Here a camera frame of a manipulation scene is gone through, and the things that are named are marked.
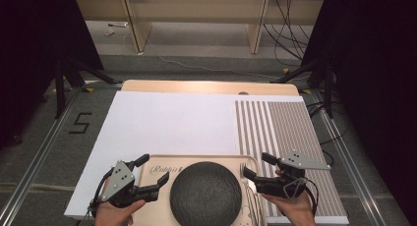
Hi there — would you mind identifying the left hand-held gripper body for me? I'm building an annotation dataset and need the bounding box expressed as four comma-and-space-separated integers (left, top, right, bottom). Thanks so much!
100, 159, 161, 209

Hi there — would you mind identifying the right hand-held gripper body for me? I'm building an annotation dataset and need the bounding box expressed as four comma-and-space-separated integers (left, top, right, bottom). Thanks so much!
254, 149, 331, 199

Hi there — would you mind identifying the silver table knife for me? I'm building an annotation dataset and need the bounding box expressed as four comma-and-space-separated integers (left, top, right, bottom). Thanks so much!
246, 158, 266, 226

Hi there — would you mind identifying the beige tray with rabbit print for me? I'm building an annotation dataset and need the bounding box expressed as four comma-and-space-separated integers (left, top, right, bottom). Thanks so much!
129, 154, 268, 226

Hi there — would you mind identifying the dark grey round plate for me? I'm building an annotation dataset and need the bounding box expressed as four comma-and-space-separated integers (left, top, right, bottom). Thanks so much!
169, 161, 243, 226

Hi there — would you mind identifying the person's left hand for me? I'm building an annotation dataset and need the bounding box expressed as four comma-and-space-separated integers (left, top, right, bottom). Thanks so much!
93, 178, 148, 226

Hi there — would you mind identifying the person's right hand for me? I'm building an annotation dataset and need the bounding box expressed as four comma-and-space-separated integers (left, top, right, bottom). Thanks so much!
261, 168, 318, 226

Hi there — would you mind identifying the white striped placemat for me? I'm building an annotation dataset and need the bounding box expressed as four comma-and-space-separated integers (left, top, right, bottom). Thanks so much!
63, 90, 350, 226

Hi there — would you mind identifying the black metal stand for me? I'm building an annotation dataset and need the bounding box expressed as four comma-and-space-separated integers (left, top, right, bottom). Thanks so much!
268, 55, 336, 120
52, 55, 124, 120

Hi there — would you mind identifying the dark curtain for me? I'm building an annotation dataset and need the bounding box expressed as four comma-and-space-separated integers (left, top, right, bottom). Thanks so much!
0, 0, 104, 150
300, 0, 417, 226

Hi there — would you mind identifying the light wooden shelf unit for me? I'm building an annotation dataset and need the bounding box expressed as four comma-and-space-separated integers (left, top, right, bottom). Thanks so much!
73, 0, 326, 55

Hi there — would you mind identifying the left hand-held gripper cable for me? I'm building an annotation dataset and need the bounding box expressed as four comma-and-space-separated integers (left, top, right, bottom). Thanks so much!
76, 166, 116, 226

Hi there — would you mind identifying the hand-held gripper cable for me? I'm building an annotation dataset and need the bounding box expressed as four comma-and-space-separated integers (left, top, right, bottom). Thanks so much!
280, 176, 321, 218
76, 166, 116, 226

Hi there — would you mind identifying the right hand-held gripper cable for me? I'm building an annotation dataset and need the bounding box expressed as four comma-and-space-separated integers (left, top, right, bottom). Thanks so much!
280, 176, 321, 218

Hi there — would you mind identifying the black cable beside table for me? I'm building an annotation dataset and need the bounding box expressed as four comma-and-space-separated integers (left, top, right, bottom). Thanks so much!
306, 100, 349, 169

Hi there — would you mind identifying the metal floor rail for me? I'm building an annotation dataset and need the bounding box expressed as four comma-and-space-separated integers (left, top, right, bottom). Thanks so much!
310, 88, 388, 226
0, 87, 84, 226

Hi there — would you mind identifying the white floor cable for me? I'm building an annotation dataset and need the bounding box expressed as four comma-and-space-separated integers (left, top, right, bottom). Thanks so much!
123, 30, 287, 82

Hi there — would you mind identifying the bundle of black cables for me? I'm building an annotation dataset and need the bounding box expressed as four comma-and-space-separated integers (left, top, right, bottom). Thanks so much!
263, 0, 313, 69

